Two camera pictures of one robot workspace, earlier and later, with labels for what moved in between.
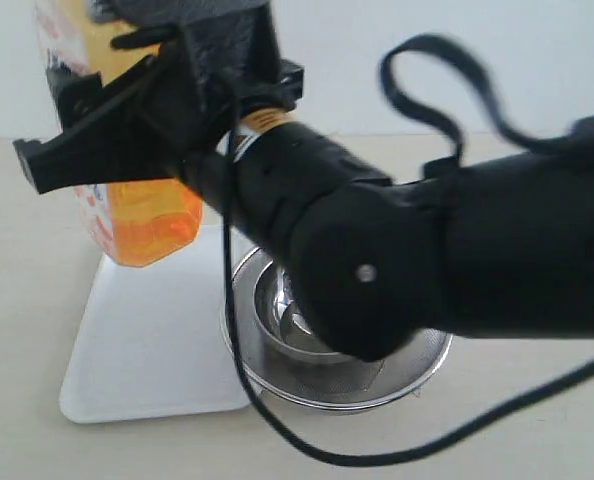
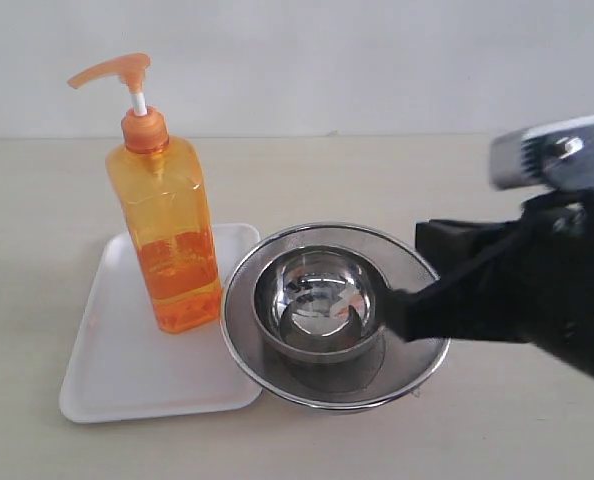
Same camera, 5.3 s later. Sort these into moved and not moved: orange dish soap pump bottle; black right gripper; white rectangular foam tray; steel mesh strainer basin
Moved: black right gripper; orange dish soap pump bottle
Not moved: white rectangular foam tray; steel mesh strainer basin
